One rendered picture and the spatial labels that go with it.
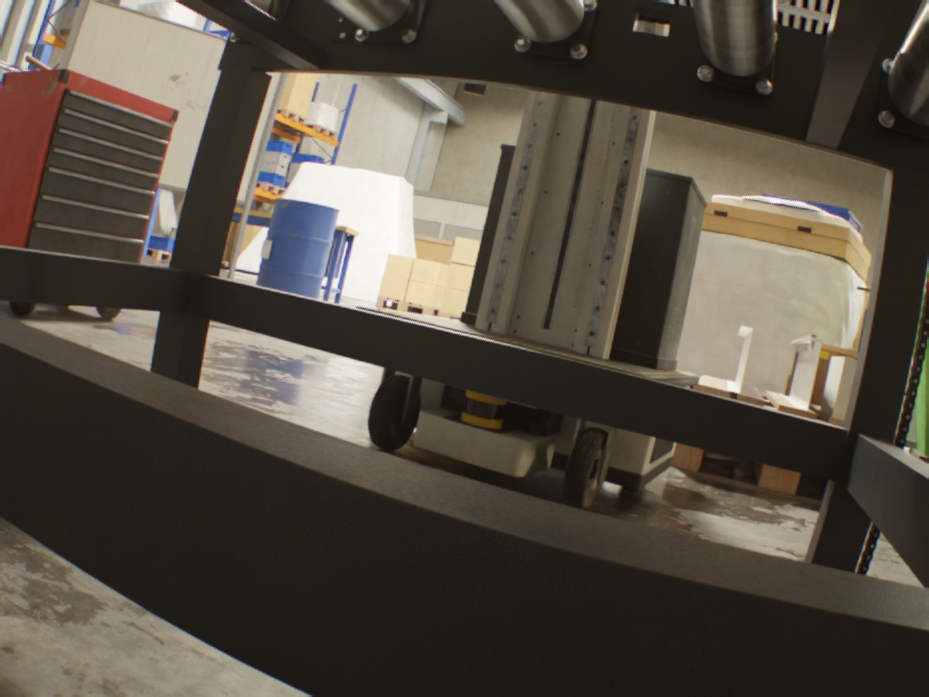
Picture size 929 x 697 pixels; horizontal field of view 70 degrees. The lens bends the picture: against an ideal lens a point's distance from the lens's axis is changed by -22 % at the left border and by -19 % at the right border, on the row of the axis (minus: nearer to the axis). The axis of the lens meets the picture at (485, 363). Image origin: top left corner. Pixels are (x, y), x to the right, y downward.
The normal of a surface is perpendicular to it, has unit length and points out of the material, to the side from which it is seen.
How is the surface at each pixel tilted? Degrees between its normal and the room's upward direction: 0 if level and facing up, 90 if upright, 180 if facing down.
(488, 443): 90
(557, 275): 90
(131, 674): 0
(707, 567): 0
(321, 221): 90
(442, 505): 0
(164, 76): 90
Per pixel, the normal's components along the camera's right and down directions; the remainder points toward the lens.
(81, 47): 0.71, 0.21
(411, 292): -0.29, 0.01
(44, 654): 0.22, -0.97
